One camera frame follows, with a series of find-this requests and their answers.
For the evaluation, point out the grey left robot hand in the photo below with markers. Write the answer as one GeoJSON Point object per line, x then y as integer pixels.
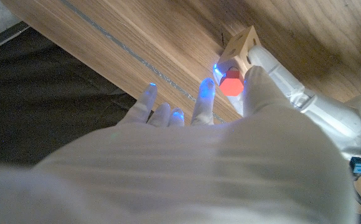
{"type": "Point", "coordinates": [323, 112]}

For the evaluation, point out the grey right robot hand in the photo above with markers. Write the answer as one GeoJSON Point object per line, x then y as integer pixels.
{"type": "Point", "coordinates": [168, 174]}

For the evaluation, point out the wooden screw with red head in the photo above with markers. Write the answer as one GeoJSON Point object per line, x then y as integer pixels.
{"type": "Point", "coordinates": [231, 83]}

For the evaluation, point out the wooden block with holes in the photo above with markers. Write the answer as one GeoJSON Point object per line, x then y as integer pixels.
{"type": "Point", "coordinates": [239, 46]}

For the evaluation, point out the grey tape outline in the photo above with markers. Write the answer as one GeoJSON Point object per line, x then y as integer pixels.
{"type": "Point", "coordinates": [130, 53]}

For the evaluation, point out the black backdrop curtain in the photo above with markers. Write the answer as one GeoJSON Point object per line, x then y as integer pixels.
{"type": "Point", "coordinates": [43, 102]}

